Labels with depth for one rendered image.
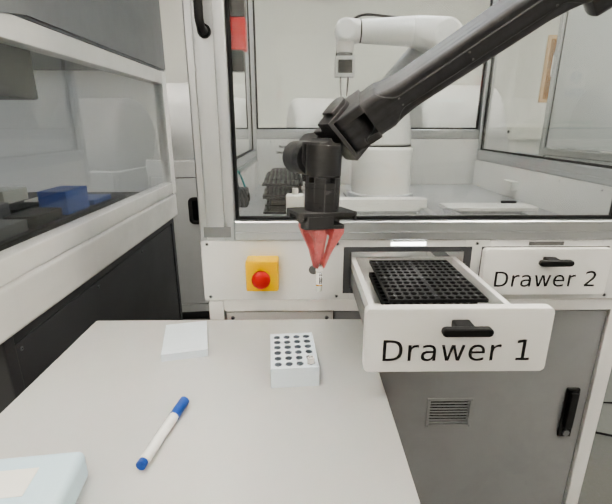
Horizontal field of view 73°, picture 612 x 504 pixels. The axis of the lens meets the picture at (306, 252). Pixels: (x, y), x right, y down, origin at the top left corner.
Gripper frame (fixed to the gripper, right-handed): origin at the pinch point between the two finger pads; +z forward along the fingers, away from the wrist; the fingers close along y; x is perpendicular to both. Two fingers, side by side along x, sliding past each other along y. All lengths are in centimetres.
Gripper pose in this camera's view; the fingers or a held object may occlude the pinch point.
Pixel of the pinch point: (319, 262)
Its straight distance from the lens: 70.3
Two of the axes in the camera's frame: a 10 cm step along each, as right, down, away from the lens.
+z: -0.4, 9.7, 2.6
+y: -9.2, 0.7, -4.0
